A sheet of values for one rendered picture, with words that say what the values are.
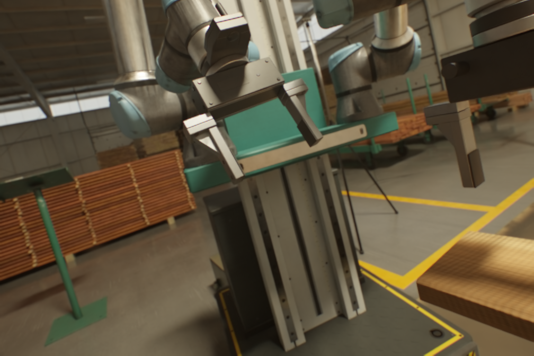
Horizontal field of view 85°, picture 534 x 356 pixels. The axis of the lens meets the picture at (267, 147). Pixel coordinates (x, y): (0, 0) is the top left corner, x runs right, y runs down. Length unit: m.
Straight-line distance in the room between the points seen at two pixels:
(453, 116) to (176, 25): 0.41
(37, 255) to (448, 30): 14.26
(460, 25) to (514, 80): 13.92
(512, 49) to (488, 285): 0.25
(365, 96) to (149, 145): 9.82
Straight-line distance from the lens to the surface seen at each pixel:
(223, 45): 0.42
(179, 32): 0.51
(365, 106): 0.95
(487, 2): 0.36
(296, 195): 1.09
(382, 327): 1.25
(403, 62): 0.98
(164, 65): 0.58
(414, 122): 4.90
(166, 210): 4.97
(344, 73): 0.96
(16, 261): 5.09
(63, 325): 3.07
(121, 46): 0.76
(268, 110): 0.96
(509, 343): 1.72
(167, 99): 0.74
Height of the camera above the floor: 1.11
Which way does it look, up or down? 4 degrees down
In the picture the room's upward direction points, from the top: 15 degrees counter-clockwise
